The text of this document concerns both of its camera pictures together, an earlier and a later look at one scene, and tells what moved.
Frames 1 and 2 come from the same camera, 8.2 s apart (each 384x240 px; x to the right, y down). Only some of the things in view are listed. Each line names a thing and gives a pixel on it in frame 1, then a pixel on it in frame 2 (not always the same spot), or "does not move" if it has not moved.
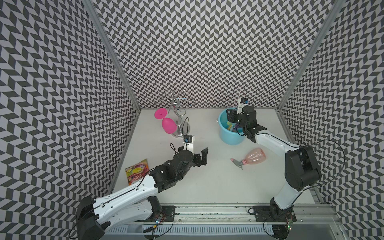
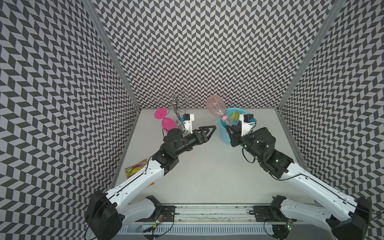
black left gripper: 197,161 to 204,138
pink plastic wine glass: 168,124 does not move
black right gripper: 231,115 to 236,135
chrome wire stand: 176,104 does not move
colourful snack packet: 137,172 does not move
